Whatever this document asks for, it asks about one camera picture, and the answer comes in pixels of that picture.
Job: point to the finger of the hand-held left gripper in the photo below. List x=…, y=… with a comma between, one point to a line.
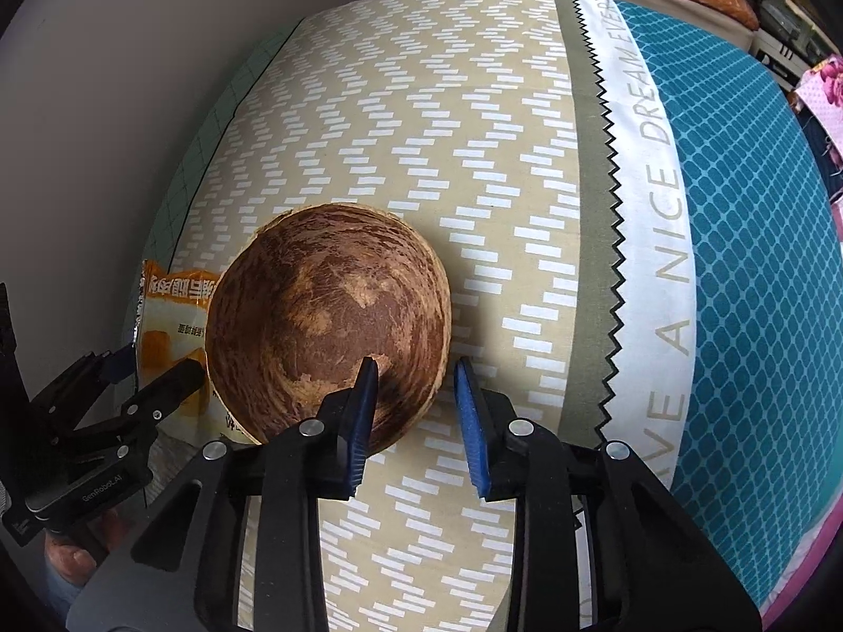
x=171, y=383
x=118, y=363

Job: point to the brown coconut shell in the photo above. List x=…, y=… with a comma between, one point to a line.
x=316, y=303

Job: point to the pink white quilt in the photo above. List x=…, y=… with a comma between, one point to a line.
x=807, y=573

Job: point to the orange bread packet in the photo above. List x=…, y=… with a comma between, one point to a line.
x=164, y=316

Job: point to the person's left forearm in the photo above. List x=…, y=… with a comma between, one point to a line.
x=62, y=599

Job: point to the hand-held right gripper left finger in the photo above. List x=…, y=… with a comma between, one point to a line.
x=362, y=421

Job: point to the person's left hand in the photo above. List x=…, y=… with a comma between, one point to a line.
x=82, y=553

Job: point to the patterned tablecloth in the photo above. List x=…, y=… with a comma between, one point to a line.
x=461, y=145

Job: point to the black audio device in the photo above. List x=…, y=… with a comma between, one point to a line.
x=784, y=26

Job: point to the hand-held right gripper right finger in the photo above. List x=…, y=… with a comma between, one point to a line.
x=471, y=428

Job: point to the floral blanket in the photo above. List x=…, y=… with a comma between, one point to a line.
x=823, y=99

